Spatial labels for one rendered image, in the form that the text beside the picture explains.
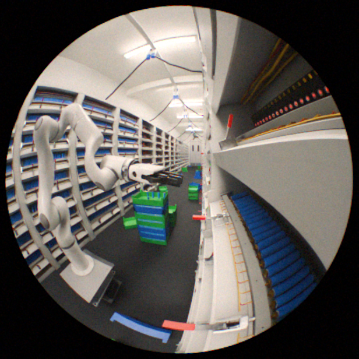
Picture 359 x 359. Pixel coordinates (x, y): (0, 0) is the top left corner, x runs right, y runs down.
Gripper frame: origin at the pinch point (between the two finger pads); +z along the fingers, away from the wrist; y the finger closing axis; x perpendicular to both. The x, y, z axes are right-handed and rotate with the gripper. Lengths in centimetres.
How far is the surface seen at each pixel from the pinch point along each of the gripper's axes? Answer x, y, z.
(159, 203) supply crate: 35, 45, -18
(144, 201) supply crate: 37, 44, -32
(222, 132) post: -19.6, 8.3, 12.9
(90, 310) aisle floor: 90, -59, -35
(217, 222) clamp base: 7.1, -8.5, 14.5
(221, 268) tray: 8.3, -22.5, 14.6
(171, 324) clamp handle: 7.1, -34.1, 8.1
